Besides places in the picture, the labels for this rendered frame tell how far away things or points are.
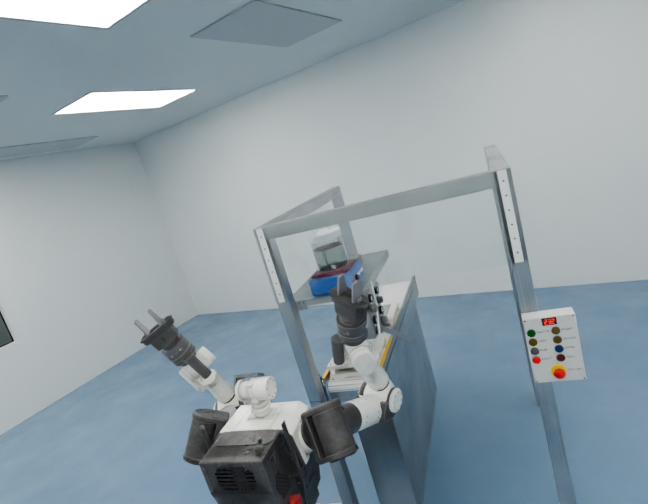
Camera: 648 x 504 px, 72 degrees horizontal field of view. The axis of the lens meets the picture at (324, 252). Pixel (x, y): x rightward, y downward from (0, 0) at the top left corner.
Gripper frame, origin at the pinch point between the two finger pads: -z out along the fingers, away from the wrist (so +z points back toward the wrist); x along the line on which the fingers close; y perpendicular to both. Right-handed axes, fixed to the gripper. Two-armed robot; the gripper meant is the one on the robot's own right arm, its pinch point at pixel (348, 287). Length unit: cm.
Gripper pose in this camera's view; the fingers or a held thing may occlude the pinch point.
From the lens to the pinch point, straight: 121.6
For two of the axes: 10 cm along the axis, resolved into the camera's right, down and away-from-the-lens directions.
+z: 1.0, 8.2, 5.6
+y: 6.9, -4.6, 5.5
